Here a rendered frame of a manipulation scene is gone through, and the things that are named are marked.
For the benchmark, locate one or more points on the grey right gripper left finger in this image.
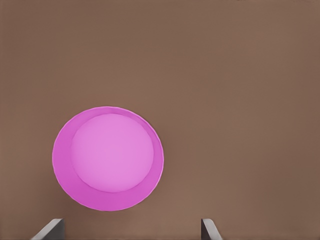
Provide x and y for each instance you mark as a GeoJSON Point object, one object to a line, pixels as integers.
{"type": "Point", "coordinates": [52, 230]}

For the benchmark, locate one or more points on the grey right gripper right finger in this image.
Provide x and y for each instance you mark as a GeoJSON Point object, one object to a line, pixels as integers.
{"type": "Point", "coordinates": [209, 230]}

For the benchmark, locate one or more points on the pink round plate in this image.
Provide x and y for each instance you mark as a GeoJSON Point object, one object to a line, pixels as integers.
{"type": "Point", "coordinates": [110, 160]}

